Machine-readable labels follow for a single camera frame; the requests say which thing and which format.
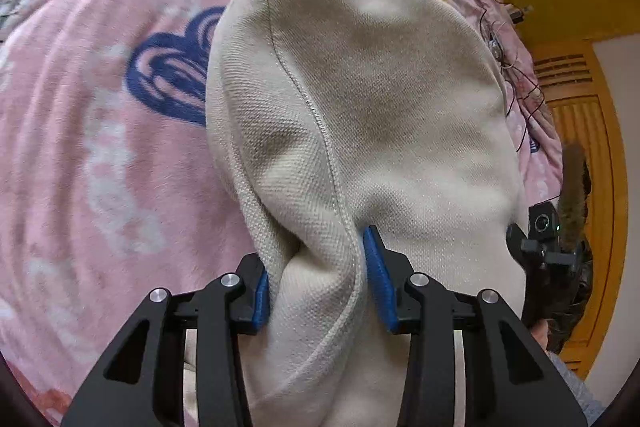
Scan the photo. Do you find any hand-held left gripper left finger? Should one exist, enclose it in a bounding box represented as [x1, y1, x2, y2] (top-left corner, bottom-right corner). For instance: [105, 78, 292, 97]
[61, 253, 273, 427]

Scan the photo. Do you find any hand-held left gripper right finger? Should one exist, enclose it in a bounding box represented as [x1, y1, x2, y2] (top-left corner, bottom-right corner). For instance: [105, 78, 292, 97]
[362, 225, 588, 427]

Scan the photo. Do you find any beige zip hoodie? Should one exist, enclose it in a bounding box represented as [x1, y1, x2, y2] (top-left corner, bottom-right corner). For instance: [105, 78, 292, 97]
[182, 0, 528, 427]

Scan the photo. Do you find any person's right forearm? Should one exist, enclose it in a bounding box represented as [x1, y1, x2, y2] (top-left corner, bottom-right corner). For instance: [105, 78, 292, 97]
[547, 347, 608, 427]

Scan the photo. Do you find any person's right hand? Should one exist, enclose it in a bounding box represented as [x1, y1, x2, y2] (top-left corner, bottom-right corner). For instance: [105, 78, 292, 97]
[530, 319, 551, 353]

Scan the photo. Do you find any black leather jacket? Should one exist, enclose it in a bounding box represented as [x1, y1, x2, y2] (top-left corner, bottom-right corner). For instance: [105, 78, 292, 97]
[542, 242, 596, 355]

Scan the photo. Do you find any black fur-trimmed jacket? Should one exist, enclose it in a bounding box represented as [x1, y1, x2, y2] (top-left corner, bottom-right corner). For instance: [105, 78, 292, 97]
[557, 142, 593, 253]

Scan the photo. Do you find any yellow wooden door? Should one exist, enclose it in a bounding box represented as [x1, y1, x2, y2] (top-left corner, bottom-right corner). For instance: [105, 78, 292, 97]
[530, 39, 628, 380]

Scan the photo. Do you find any pink printed blanket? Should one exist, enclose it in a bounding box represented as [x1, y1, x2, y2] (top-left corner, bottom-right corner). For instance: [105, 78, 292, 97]
[0, 0, 563, 427]

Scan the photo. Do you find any black cable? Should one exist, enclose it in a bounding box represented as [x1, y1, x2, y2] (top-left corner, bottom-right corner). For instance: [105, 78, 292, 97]
[467, 0, 558, 152]

